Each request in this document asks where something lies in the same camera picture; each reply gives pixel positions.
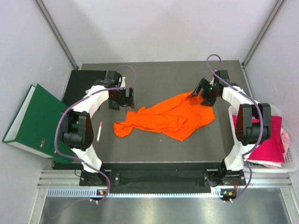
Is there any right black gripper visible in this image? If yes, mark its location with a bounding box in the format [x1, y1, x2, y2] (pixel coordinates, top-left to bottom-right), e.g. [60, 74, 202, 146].
[189, 78, 218, 107]

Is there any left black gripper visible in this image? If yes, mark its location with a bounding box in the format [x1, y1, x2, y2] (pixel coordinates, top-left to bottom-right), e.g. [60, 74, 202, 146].
[109, 87, 134, 111]

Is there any orange t shirt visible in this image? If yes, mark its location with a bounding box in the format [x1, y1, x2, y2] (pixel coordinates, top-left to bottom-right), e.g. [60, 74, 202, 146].
[114, 92, 216, 141]

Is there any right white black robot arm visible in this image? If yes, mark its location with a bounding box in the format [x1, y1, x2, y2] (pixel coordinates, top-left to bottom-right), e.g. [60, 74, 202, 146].
[191, 70, 271, 187]

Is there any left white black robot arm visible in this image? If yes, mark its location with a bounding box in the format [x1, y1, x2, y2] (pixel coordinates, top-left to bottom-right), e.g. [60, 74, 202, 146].
[60, 70, 135, 186]

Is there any pink white marker pen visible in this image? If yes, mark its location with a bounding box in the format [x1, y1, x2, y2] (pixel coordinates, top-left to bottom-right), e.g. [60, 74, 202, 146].
[96, 121, 103, 142]

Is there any black notebook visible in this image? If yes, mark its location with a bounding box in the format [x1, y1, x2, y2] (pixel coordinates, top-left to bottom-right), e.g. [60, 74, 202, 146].
[62, 70, 106, 106]

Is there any magenta t shirt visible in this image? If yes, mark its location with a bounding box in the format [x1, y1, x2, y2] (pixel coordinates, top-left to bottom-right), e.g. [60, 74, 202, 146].
[232, 115, 285, 163]

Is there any light pink t shirt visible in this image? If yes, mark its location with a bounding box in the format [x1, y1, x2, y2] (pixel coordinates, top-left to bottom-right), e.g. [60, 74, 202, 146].
[265, 128, 290, 169]

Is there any white plastic laundry basket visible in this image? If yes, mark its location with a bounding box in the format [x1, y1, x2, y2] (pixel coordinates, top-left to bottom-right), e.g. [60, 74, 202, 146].
[226, 106, 299, 173]

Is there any green ring binder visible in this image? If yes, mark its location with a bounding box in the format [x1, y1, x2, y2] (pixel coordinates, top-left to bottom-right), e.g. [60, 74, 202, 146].
[2, 84, 72, 164]

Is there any grey slotted cable duct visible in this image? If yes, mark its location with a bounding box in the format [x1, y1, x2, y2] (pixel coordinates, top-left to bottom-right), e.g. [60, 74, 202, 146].
[47, 188, 223, 198]

